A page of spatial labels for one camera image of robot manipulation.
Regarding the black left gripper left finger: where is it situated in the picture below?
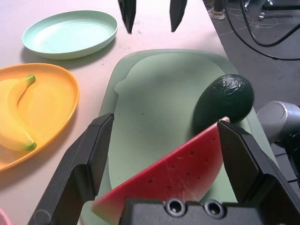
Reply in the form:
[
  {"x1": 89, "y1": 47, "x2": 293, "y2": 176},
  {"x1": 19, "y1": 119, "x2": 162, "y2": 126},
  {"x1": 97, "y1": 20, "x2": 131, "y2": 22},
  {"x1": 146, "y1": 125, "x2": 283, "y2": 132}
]
[{"x1": 27, "y1": 113, "x2": 115, "y2": 225}]

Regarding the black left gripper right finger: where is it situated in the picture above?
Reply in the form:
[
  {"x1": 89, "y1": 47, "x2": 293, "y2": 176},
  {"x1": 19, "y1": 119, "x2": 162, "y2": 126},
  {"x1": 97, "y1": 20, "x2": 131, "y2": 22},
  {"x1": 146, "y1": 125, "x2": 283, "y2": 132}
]
[{"x1": 217, "y1": 120, "x2": 300, "y2": 225}]

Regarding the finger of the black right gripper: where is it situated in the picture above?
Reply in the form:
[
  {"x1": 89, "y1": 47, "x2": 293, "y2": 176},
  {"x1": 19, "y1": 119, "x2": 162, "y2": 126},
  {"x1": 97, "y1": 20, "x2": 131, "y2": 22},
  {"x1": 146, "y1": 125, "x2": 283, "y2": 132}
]
[
  {"x1": 169, "y1": 0, "x2": 189, "y2": 33},
  {"x1": 118, "y1": 0, "x2": 137, "y2": 34}
]

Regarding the toy watermelon slice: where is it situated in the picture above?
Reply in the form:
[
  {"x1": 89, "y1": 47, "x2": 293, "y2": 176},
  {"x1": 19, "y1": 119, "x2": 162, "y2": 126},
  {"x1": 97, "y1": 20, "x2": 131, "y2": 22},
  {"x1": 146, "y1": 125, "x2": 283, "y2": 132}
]
[{"x1": 90, "y1": 116, "x2": 232, "y2": 223}]

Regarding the dark green toy avocado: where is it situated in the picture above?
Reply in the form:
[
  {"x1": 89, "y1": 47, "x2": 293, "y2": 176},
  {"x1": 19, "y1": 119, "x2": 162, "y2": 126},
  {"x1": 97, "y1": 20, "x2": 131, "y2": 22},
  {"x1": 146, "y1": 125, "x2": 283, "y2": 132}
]
[{"x1": 192, "y1": 74, "x2": 255, "y2": 139}]

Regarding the yellow toy banana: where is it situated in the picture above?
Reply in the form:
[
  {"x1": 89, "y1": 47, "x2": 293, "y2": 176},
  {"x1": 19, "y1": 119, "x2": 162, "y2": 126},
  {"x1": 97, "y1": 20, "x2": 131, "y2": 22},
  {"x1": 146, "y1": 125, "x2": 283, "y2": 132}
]
[{"x1": 0, "y1": 74, "x2": 38, "y2": 152}]

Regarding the light bystander sneaker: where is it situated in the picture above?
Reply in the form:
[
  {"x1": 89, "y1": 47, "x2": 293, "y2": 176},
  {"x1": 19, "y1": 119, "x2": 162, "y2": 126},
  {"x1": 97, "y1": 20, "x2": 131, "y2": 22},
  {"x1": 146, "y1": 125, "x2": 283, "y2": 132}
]
[{"x1": 207, "y1": 6, "x2": 225, "y2": 20}]

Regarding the dark bystander trouser leg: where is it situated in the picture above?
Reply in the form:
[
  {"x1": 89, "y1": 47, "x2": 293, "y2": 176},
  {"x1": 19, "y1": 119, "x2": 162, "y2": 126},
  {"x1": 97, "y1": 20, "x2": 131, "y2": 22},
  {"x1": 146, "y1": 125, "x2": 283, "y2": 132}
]
[{"x1": 203, "y1": 0, "x2": 225, "y2": 11}]

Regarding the mint green plastic plate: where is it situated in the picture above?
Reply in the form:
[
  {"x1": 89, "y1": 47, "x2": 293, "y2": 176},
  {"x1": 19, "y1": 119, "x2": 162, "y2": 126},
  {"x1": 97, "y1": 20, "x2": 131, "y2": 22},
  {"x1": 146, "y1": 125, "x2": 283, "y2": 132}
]
[{"x1": 22, "y1": 10, "x2": 119, "y2": 60}]

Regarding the yellow plastic plate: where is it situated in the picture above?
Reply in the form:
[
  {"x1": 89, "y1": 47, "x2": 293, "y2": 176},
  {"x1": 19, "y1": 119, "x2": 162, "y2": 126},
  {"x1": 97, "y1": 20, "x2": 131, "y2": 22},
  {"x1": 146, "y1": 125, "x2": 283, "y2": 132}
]
[{"x1": 0, "y1": 62, "x2": 80, "y2": 173}]

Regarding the chrome office chair base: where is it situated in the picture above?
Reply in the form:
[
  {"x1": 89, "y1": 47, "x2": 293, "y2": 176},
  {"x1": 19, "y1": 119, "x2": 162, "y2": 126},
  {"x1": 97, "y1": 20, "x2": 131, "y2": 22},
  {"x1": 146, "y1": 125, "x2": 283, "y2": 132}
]
[{"x1": 242, "y1": 0, "x2": 275, "y2": 22}]

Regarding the green silicone cutting mat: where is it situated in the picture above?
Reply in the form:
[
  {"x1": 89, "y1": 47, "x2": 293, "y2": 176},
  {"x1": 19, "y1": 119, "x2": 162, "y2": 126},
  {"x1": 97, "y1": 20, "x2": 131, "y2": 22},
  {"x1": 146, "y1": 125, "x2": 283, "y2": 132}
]
[{"x1": 81, "y1": 48, "x2": 281, "y2": 225}]

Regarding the pink plastic plate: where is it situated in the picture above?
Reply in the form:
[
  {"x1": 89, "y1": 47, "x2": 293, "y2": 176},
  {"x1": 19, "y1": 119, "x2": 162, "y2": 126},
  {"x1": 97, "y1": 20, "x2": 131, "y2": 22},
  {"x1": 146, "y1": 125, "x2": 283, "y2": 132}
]
[{"x1": 0, "y1": 207, "x2": 11, "y2": 225}]

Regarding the thick black floor cable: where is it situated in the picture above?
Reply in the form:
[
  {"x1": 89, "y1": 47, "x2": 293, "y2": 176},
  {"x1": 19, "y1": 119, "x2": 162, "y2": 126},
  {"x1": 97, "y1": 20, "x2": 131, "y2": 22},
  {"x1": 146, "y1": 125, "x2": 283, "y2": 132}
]
[
  {"x1": 239, "y1": 0, "x2": 300, "y2": 47},
  {"x1": 222, "y1": 0, "x2": 300, "y2": 61}
]

